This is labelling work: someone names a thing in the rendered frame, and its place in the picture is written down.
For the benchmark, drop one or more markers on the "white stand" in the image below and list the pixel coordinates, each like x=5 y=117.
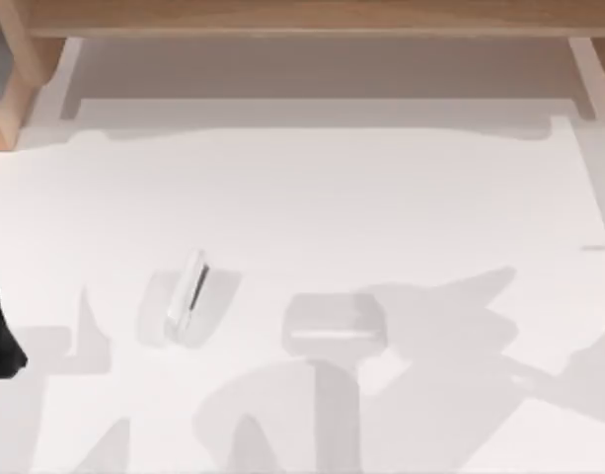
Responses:
x=334 y=323

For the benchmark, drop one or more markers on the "white stapler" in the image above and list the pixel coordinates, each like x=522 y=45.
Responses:
x=187 y=296

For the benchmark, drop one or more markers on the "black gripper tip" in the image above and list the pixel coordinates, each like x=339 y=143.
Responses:
x=1 y=340

